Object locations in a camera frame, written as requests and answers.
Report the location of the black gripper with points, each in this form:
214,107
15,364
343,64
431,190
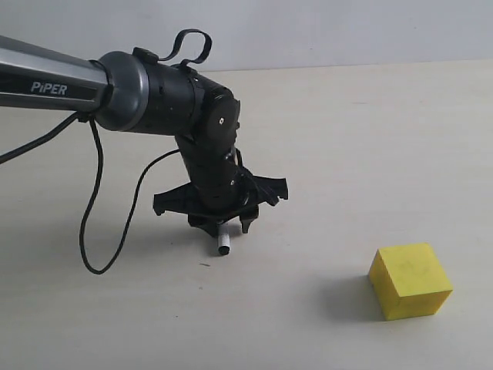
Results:
237,195

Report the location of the black and white marker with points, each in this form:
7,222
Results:
223,239

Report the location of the yellow foam cube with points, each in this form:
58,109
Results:
409,281

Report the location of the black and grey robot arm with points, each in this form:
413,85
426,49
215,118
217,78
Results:
139,92

